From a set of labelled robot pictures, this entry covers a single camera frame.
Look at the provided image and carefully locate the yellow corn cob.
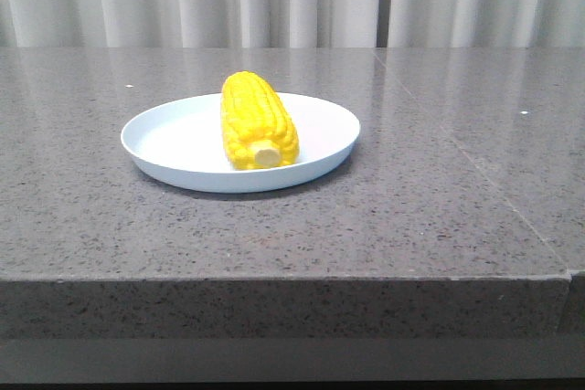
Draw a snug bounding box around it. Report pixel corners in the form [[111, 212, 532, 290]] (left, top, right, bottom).
[[220, 71, 300, 171]]

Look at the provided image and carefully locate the light blue round plate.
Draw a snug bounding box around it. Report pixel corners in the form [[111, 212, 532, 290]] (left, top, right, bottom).
[[121, 93, 360, 194]]

